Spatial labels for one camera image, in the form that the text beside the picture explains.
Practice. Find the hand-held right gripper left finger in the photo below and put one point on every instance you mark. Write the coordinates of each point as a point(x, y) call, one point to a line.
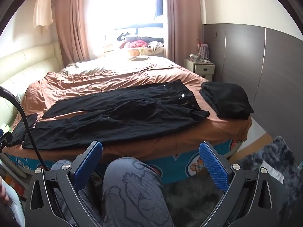
point(88, 165)

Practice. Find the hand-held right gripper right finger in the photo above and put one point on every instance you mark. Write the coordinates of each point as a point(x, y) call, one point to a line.
point(214, 167)

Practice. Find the black pants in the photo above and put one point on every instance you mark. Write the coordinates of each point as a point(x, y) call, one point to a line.
point(123, 113)

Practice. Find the person's left hand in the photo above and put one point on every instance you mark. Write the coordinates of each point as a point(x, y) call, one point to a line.
point(2, 191)

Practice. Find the dark grey cloth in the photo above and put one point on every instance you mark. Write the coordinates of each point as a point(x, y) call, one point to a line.
point(23, 127)

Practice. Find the teal printed bed sheet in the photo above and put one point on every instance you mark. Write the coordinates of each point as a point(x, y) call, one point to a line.
point(180, 167)

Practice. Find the person's grey patterned leg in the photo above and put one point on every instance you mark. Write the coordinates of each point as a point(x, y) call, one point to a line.
point(132, 194)

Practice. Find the grey fluffy rug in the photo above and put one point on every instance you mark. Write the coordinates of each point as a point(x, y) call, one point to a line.
point(267, 151)

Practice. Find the folded black garment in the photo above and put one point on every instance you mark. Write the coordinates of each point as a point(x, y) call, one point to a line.
point(227, 99)

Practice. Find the cream padded headboard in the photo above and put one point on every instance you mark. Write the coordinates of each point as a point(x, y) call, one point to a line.
point(28, 61)

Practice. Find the bed with brown blanket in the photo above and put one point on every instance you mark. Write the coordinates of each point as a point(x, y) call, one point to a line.
point(118, 75)

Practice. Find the cream nightstand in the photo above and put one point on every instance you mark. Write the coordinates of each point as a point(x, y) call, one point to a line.
point(201, 69)

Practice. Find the white cup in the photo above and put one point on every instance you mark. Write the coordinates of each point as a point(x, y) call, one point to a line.
point(193, 57)

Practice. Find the striped bag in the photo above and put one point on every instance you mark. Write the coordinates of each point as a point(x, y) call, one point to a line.
point(203, 52)

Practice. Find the pink cloth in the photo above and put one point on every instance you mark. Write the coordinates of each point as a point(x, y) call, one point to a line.
point(136, 44)

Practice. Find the pink curtain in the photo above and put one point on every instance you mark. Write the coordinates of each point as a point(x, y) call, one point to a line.
point(182, 21)
point(71, 21)

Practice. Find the white hanging cloth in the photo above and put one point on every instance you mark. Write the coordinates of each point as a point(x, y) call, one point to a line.
point(42, 7)

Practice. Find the pile of clothes and toys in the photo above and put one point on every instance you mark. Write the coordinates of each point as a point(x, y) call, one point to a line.
point(142, 39)

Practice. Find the blue hanging cloth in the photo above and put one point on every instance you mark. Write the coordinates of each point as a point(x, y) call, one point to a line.
point(159, 2)

